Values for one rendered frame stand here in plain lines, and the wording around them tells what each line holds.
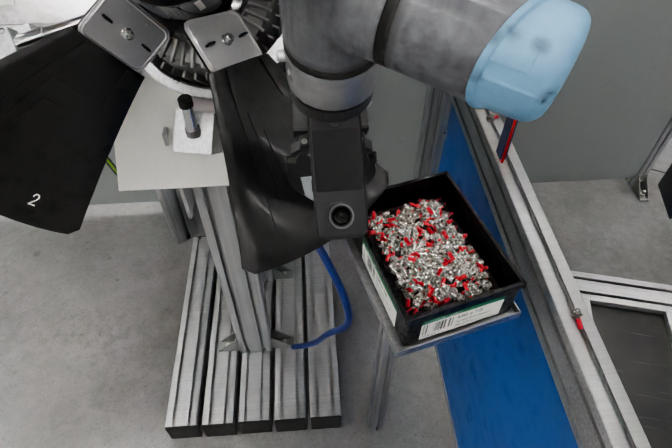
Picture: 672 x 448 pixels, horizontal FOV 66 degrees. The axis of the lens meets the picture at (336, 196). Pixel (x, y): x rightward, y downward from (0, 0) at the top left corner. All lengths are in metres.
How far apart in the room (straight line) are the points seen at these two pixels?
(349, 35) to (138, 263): 1.61
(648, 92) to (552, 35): 1.66
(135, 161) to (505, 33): 0.67
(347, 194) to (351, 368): 1.16
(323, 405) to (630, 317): 0.84
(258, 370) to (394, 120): 0.86
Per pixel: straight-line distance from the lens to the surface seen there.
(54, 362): 1.78
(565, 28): 0.32
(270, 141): 0.59
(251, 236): 0.57
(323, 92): 0.39
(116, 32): 0.65
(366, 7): 0.32
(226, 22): 0.65
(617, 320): 1.59
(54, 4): 0.80
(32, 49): 0.64
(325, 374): 1.48
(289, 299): 1.59
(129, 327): 1.75
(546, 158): 1.99
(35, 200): 0.71
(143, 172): 0.87
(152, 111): 0.87
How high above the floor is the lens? 1.43
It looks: 47 degrees down
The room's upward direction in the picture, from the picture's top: straight up
